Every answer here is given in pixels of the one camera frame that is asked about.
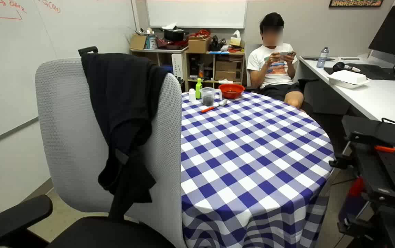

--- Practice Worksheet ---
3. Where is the black cloth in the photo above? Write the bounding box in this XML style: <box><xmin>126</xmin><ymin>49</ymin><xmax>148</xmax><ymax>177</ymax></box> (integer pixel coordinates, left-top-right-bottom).
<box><xmin>81</xmin><ymin>52</ymin><xmax>169</xmax><ymax>204</ymax></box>

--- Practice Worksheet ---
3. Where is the clear measuring cup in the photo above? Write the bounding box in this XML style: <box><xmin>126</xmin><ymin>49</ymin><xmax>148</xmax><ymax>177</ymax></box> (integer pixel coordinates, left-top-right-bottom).
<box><xmin>200</xmin><ymin>87</ymin><xmax>223</xmax><ymax>106</ymax></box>

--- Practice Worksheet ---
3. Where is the red bowl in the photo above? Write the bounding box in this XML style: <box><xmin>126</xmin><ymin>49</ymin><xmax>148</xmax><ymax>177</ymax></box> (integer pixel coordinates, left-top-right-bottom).
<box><xmin>218</xmin><ymin>84</ymin><xmax>245</xmax><ymax>100</ymax></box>

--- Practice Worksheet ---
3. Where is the wooden shelf unit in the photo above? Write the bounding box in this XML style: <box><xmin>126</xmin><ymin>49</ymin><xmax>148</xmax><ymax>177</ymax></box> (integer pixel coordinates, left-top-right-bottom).
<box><xmin>130</xmin><ymin>47</ymin><xmax>246</xmax><ymax>92</ymax></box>

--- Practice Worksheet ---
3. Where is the blue white checkered tablecloth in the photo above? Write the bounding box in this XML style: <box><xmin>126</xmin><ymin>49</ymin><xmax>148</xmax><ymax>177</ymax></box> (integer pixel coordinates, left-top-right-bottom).
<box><xmin>180</xmin><ymin>90</ymin><xmax>336</xmax><ymax>248</ymax></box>

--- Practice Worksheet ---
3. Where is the open cardboard box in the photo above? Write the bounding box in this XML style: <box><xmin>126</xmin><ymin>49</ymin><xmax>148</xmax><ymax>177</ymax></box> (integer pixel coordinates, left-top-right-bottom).
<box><xmin>188</xmin><ymin>35</ymin><xmax>212</xmax><ymax>54</ymax></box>

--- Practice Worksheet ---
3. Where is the person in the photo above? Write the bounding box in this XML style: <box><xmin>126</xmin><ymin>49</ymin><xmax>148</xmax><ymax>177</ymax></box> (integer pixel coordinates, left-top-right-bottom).
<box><xmin>246</xmin><ymin>12</ymin><xmax>319</xmax><ymax>110</ymax></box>

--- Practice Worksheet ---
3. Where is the tissue box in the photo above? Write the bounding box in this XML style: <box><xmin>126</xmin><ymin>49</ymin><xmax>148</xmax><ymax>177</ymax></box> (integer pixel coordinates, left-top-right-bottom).
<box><xmin>230</xmin><ymin>30</ymin><xmax>245</xmax><ymax>48</ymax></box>

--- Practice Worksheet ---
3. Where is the black cooking pot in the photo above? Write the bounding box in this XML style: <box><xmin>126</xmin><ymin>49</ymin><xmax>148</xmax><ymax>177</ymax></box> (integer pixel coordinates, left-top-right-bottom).
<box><xmin>160</xmin><ymin>28</ymin><xmax>189</xmax><ymax>42</ymax></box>

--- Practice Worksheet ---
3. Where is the small tilted cardboard box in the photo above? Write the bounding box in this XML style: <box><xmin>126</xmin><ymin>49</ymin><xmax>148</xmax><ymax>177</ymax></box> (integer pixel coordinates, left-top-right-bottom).
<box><xmin>130</xmin><ymin>34</ymin><xmax>147</xmax><ymax>51</ymax></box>

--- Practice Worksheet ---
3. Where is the framed whiteboard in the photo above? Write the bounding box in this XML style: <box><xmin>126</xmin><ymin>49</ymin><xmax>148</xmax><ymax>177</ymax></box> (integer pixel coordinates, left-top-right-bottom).
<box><xmin>146</xmin><ymin>0</ymin><xmax>248</xmax><ymax>29</ymax></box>

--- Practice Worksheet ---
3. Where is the grey mesh office chair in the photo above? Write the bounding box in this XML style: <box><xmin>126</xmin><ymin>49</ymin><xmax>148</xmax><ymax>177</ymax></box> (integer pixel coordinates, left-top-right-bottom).
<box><xmin>0</xmin><ymin>46</ymin><xmax>188</xmax><ymax>248</ymax></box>

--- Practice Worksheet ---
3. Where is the clear water bottle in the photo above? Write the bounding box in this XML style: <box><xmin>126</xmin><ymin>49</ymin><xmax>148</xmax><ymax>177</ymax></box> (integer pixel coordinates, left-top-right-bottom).
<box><xmin>317</xmin><ymin>47</ymin><xmax>330</xmax><ymax>69</ymax></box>

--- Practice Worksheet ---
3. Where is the black handheld device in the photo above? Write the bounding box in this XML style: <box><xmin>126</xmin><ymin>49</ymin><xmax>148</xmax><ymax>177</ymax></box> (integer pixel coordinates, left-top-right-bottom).
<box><xmin>332</xmin><ymin>62</ymin><xmax>361</xmax><ymax>73</ymax></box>

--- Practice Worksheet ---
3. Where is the white takeout container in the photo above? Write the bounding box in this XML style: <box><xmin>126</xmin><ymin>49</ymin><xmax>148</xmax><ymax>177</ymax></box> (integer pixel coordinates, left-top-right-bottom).
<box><xmin>328</xmin><ymin>70</ymin><xmax>370</xmax><ymax>90</ymax></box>

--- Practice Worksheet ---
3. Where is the white desk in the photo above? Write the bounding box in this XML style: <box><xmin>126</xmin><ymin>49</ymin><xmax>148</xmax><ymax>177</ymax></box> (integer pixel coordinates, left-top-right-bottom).
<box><xmin>293</xmin><ymin>55</ymin><xmax>395</xmax><ymax>128</ymax></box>

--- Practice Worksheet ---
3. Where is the black desk mat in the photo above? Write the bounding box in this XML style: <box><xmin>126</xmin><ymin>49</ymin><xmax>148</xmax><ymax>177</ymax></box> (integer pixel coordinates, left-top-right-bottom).
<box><xmin>324</xmin><ymin>63</ymin><xmax>395</xmax><ymax>81</ymax></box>

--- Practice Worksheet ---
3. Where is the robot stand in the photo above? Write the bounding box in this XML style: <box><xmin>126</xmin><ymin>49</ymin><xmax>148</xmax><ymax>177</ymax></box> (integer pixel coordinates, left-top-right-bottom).
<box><xmin>329</xmin><ymin>115</ymin><xmax>395</xmax><ymax>248</ymax></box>

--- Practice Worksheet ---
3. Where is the framed picture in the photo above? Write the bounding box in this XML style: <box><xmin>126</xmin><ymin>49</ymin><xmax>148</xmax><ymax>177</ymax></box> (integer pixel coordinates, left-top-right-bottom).
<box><xmin>329</xmin><ymin>0</ymin><xmax>384</xmax><ymax>8</ymax></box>

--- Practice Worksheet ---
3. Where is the spoon with orange handle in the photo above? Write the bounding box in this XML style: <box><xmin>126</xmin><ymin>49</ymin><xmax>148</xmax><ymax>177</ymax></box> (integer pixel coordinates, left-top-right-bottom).
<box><xmin>200</xmin><ymin>99</ymin><xmax>228</xmax><ymax>114</ymax></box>

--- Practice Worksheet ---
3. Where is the large wall whiteboard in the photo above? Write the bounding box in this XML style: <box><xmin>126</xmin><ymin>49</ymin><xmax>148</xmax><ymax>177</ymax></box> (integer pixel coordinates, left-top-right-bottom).
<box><xmin>0</xmin><ymin>0</ymin><xmax>140</xmax><ymax>149</ymax></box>

